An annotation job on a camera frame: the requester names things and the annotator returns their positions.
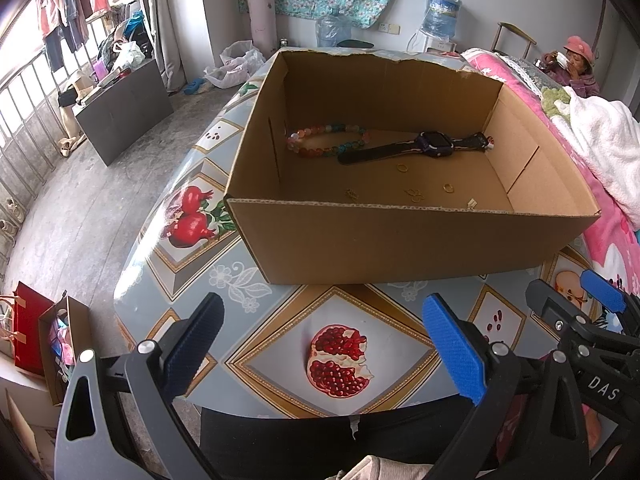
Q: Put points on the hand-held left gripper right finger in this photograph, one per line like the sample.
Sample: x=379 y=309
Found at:
x=455 y=350

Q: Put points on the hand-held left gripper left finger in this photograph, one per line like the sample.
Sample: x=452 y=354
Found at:
x=192 y=345

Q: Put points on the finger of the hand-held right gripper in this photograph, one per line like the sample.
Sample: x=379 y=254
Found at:
x=605 y=290
x=555 y=305

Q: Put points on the brown cardboard box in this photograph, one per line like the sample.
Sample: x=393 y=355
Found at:
x=400 y=240

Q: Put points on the gold hook earrings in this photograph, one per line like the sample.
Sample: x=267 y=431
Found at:
x=414 y=196

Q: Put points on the gold spring earring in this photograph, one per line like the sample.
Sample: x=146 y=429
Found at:
x=351 y=194

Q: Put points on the black smartwatch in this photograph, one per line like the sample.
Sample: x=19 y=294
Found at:
x=380 y=152

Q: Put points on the pink floral blanket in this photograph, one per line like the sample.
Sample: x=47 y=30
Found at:
x=612 y=240

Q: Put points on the brown paper bag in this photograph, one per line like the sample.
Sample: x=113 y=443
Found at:
x=80 y=320

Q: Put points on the white fluffy blanket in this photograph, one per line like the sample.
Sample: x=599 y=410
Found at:
x=605 y=135

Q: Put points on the red paper bag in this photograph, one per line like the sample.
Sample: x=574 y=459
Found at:
x=32 y=330

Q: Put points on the green knitted cloth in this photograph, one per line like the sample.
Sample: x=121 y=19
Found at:
x=555 y=102

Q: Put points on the beige shoes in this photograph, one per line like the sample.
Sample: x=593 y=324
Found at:
x=72 y=145

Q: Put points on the grey cabinet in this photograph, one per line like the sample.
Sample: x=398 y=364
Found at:
x=130 y=110

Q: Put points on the blue slippers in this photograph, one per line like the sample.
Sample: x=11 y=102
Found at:
x=194 y=87

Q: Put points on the wooden chair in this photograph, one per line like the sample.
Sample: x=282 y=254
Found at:
x=515 y=30

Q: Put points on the white plastic bag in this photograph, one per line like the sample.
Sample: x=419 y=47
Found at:
x=235 y=65

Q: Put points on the metal balcony railing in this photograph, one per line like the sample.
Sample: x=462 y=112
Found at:
x=20 y=120

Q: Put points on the white water dispenser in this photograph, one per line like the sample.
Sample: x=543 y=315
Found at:
x=425 y=45

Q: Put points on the pile of clothes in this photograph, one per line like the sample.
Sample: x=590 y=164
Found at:
x=122 y=47

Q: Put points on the blue water dispenser bottle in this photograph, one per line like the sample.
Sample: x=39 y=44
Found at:
x=442 y=12

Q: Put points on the pale pink rolled mat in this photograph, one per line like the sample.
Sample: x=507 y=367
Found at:
x=261 y=10

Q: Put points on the clear water jug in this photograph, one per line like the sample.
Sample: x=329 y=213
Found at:
x=334 y=27

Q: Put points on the hanging clothes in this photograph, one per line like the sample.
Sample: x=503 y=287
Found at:
x=75 y=0

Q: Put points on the white wall socket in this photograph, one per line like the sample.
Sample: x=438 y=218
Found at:
x=389 y=28

